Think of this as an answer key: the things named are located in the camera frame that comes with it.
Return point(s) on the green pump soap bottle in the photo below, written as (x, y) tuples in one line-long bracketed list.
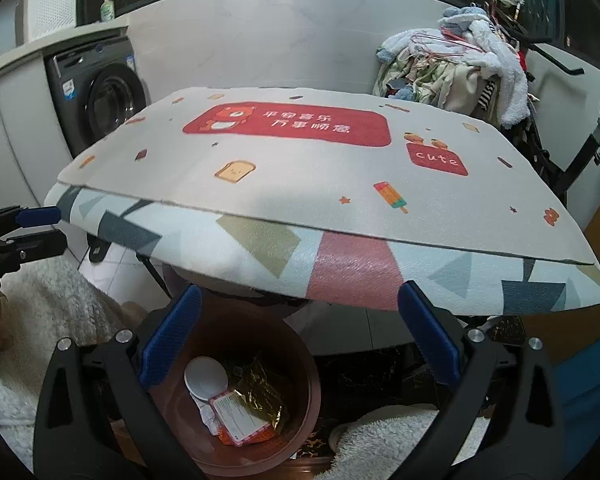
[(107, 9)]

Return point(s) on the white fluffy towel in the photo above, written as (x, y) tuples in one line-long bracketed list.
[(55, 300), (390, 435)]

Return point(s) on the white tissue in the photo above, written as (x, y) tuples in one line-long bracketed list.
[(206, 412)]

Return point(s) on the white fluffy towel left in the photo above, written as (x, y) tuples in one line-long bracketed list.
[(55, 300)]

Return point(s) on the bear printed table mat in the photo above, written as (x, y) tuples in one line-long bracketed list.
[(305, 185)]

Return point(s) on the white paper cup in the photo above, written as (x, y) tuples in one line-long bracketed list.
[(205, 377)]

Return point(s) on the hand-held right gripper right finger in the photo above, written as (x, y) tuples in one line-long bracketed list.
[(430, 340)]

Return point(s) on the pile of clothes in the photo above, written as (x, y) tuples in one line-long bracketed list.
[(480, 60)]

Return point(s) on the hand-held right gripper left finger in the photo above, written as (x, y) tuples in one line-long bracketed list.
[(172, 340)]

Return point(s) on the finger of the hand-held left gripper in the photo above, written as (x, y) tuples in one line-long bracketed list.
[(40, 246), (37, 216)]

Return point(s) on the black exercise bike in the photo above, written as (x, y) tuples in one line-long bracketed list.
[(580, 160)]

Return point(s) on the brown trash bin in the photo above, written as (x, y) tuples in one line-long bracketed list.
[(280, 340)]

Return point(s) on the orange foam fruit net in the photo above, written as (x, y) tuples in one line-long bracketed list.
[(230, 437)]

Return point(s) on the white perforated basket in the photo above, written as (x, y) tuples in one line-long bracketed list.
[(50, 5)]

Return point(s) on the grey washing machine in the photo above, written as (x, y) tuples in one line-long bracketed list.
[(110, 100)]

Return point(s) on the gold foil wrapper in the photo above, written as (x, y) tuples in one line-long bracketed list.
[(260, 390)]

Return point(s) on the black table frame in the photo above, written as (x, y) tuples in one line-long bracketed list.
[(97, 252)]

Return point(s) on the white fluffy towel bottom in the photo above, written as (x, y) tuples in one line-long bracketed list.
[(390, 435)]

